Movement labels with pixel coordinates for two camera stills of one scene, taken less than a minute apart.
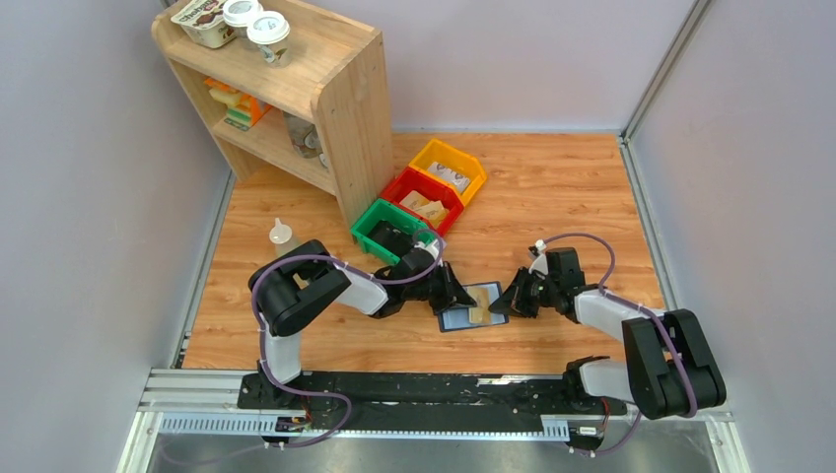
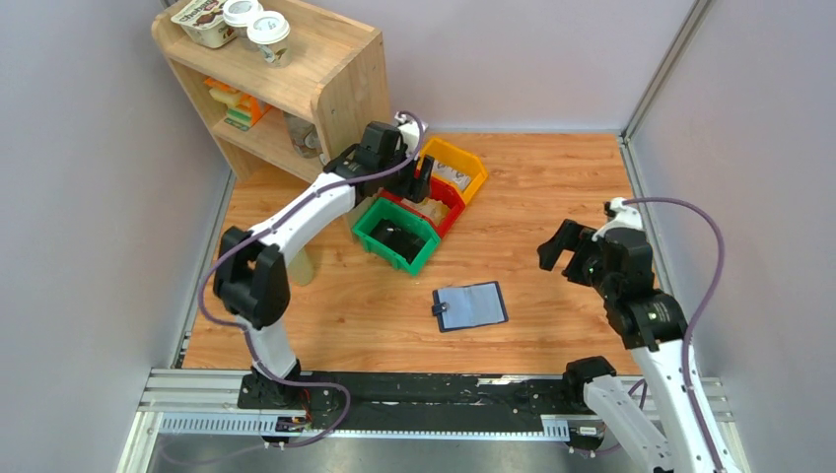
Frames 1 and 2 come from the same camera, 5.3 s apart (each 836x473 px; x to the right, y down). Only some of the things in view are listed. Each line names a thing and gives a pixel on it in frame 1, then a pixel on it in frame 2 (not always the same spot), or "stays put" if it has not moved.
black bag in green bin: x=396 y=239 stays put
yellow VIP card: x=434 y=212 stays put
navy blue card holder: x=474 y=315 stays put
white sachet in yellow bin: x=453 y=178 stays put
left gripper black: x=452 y=295 -> x=416 y=189
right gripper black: x=512 y=302 -> x=571 y=236
